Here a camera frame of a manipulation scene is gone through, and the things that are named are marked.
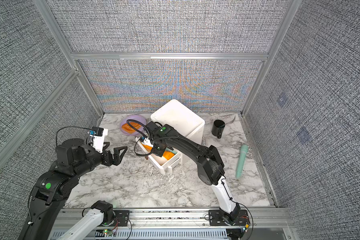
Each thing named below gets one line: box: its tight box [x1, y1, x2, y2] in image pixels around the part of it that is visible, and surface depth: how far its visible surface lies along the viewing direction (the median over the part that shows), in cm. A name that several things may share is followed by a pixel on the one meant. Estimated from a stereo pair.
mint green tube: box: [236, 144, 249, 179], surface depth 94 cm
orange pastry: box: [121, 122, 142, 134], surface depth 108 cm
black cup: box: [211, 119, 226, 139], surface depth 103 cm
